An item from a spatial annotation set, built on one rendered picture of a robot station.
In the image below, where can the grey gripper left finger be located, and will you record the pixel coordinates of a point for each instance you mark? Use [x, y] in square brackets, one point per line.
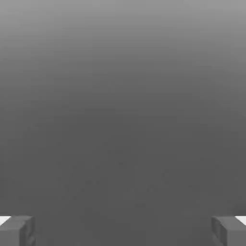
[13, 230]

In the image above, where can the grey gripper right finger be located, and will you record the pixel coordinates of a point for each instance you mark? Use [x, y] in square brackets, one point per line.
[232, 230]

